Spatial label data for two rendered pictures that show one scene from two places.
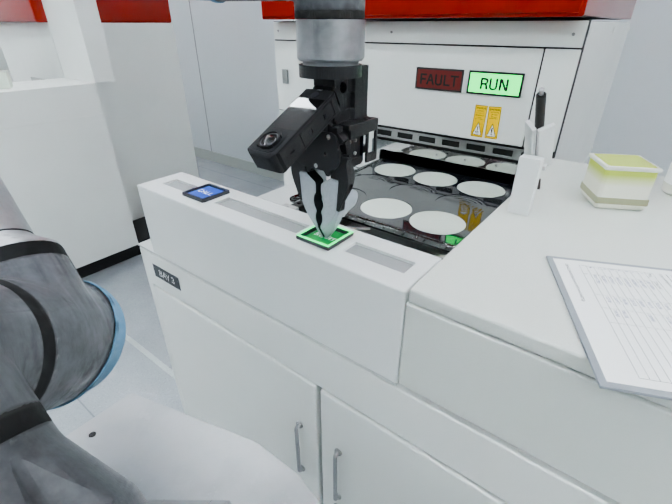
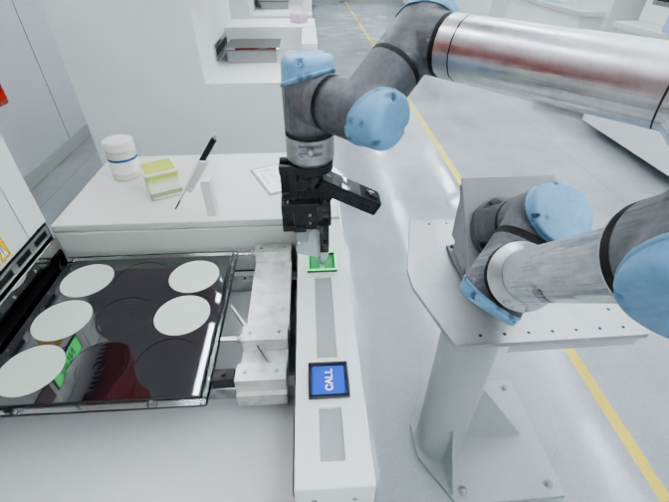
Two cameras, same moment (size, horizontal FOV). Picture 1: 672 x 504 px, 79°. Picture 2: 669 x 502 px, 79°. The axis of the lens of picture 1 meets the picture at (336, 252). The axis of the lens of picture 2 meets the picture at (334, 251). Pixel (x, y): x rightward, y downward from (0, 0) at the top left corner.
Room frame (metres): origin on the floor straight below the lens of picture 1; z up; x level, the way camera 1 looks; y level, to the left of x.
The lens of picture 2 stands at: (0.86, 0.48, 1.45)
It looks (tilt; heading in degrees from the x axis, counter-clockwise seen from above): 38 degrees down; 229
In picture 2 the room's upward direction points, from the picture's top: straight up
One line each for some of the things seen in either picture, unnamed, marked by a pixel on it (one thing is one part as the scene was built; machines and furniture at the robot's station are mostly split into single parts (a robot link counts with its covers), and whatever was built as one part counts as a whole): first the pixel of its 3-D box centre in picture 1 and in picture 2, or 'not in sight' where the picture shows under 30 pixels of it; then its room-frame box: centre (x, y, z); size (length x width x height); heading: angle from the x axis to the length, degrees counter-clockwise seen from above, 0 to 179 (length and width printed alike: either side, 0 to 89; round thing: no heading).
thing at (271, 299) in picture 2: not in sight; (270, 316); (0.60, -0.02, 0.87); 0.36 x 0.08 x 0.03; 52
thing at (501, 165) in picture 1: (446, 169); (4, 330); (0.99, -0.28, 0.89); 0.44 x 0.02 x 0.10; 52
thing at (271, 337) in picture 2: not in sight; (265, 337); (0.65, 0.05, 0.89); 0.08 x 0.03 x 0.03; 142
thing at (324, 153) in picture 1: (334, 118); (307, 192); (0.51, 0.00, 1.11); 0.09 x 0.08 x 0.12; 142
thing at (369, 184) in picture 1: (412, 193); (122, 318); (0.82, -0.16, 0.90); 0.34 x 0.34 x 0.01; 52
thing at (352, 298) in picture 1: (264, 254); (325, 339); (0.57, 0.11, 0.89); 0.55 x 0.09 x 0.14; 52
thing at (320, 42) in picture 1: (328, 43); (310, 147); (0.50, 0.01, 1.19); 0.08 x 0.08 x 0.05
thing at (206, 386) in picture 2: (365, 221); (222, 314); (0.68, -0.05, 0.90); 0.38 x 0.01 x 0.01; 52
